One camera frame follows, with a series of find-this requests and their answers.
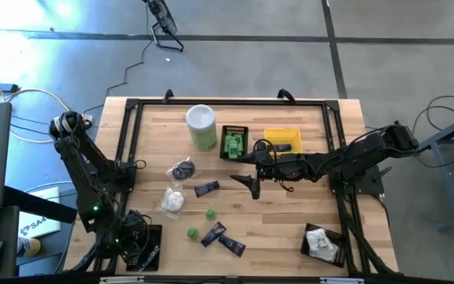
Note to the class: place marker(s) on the silver aluminium bar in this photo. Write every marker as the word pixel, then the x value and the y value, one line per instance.
pixel 341 280
pixel 122 279

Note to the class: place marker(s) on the white power adapter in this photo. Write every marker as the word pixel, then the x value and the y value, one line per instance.
pixel 89 117

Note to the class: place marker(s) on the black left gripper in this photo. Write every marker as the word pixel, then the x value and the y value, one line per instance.
pixel 136 232

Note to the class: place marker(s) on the green white disinfecting wipes canister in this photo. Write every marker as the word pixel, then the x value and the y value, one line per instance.
pixel 201 130

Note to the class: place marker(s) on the black aluminium table frame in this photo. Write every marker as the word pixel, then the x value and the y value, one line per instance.
pixel 231 102

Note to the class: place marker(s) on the white printed box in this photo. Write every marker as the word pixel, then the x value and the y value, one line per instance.
pixel 38 229

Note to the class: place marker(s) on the black floor fan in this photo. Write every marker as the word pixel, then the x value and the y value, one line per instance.
pixel 166 21

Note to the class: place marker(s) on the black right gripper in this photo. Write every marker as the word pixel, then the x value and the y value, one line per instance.
pixel 274 165

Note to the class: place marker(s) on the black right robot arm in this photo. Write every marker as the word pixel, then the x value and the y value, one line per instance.
pixel 349 158

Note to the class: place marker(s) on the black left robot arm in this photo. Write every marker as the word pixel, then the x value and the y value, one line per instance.
pixel 81 165

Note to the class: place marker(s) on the yellow slotted plastic basket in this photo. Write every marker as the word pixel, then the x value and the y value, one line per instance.
pixel 278 133

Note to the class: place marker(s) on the dark blue DSC tube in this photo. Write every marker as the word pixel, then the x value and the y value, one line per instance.
pixel 213 234
pixel 285 148
pixel 206 189
pixel 231 245

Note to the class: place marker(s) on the yellow white round object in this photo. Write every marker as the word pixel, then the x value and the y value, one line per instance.
pixel 30 247

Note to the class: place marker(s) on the black slotted plastic basket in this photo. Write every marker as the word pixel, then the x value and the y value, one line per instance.
pixel 157 236
pixel 339 260
pixel 222 155

